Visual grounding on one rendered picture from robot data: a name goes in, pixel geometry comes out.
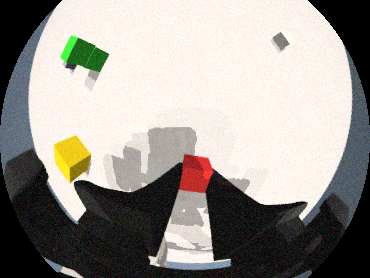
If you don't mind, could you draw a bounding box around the green block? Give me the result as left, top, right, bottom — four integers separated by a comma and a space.
83, 47, 110, 72
61, 37, 96, 67

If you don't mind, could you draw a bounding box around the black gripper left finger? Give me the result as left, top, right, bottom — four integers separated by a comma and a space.
73, 163, 182, 257

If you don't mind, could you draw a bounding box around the yellow cube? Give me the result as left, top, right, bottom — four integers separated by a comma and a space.
55, 135, 91, 183

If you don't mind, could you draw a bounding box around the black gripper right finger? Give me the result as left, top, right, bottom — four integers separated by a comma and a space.
205, 168, 309, 261

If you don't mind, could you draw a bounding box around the red block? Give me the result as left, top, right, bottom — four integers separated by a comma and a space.
178, 154, 213, 194

